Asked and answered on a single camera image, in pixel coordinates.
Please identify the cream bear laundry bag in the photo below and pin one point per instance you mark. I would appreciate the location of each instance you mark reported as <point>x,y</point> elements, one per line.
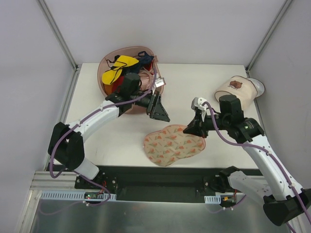
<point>239,86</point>

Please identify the navy blue bra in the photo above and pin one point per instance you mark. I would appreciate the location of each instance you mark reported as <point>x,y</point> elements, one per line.
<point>143,59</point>

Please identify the right aluminium frame post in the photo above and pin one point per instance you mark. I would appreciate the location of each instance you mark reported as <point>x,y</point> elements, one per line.
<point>270,32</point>

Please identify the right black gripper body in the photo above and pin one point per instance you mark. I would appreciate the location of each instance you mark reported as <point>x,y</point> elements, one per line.
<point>201,124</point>

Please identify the left white cable duct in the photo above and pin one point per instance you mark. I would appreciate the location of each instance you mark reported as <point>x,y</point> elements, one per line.
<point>77,196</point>

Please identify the floral mesh laundry bag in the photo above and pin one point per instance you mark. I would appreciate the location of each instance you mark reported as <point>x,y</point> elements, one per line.
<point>167,146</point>

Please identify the right white cable duct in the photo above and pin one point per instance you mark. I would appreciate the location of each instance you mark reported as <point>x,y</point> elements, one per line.
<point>218,199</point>

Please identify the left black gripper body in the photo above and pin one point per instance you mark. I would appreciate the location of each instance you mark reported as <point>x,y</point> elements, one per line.
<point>151,105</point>

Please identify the white cable duct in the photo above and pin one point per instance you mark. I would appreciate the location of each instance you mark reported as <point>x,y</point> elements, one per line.
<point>77,196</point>
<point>218,199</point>

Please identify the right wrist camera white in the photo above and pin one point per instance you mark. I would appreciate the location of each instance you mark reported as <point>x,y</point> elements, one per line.
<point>199,104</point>

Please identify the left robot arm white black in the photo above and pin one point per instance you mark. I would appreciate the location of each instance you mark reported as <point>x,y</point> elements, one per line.
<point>67,141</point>

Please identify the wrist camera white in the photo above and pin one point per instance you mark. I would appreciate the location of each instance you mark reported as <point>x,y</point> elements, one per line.
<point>199,104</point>
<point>159,82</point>

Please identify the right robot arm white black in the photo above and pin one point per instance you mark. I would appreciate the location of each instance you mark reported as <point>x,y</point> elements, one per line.
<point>283,198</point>

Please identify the pink satin bra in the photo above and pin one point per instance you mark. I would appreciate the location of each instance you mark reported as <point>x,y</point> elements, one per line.
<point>146,79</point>

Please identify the left aluminium frame post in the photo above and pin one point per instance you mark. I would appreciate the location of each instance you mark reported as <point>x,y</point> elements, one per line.
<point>57,33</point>

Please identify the yellow bra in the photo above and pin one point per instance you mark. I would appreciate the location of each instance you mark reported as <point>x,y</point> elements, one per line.
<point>116,67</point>

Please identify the pink plastic basket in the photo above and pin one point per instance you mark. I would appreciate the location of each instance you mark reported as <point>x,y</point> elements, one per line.
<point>128,78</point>

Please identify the red bra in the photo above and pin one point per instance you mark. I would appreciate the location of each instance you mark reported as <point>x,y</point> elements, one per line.
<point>117,83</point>

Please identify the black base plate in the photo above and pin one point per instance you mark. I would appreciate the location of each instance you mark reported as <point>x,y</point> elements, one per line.
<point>159,184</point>

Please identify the aluminium frame post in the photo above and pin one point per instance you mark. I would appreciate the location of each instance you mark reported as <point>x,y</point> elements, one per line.
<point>270,32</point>
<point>57,33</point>

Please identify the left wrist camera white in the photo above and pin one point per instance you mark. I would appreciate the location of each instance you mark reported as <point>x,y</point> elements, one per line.
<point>159,82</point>

